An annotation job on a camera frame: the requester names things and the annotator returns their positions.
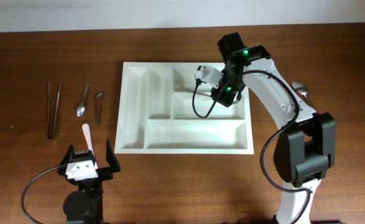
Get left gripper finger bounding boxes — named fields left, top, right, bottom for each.
left=60, top=145, right=75, bottom=166
left=106, top=139, right=121, bottom=173

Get pink plastic knife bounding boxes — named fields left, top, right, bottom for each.
left=81, top=123, right=95, bottom=156

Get small steel teaspoon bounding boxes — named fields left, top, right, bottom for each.
left=75, top=83, right=90, bottom=117

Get small steel teaspoon sideways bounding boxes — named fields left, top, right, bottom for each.
left=95, top=91, right=103, bottom=127

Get steel tablespoon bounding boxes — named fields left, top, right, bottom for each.
left=291, top=82, right=316, bottom=111

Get steel fork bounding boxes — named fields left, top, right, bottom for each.
left=182, top=86, right=211, bottom=98

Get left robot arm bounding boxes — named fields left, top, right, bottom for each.
left=57, top=141, right=121, bottom=223

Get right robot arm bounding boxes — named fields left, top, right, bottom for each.
left=211, top=32, right=336, bottom=223

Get left metal chopstick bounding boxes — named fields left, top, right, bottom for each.
left=47, top=82, right=51, bottom=139

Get metal chopstick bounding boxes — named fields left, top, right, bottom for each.
left=47, top=82, right=51, bottom=139
left=51, top=80, right=62, bottom=139

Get white plastic cutlery tray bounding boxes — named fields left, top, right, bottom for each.
left=114, top=62, right=254, bottom=154

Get right metal chopstick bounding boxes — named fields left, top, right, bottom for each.
left=51, top=80, right=62, bottom=139

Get left black cable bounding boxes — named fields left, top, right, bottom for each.
left=21, top=164, right=65, bottom=224

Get black cable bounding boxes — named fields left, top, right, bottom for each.
left=21, top=164, right=65, bottom=224
left=192, top=70, right=313, bottom=224

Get right black cable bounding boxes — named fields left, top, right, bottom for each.
left=192, top=70, right=313, bottom=224

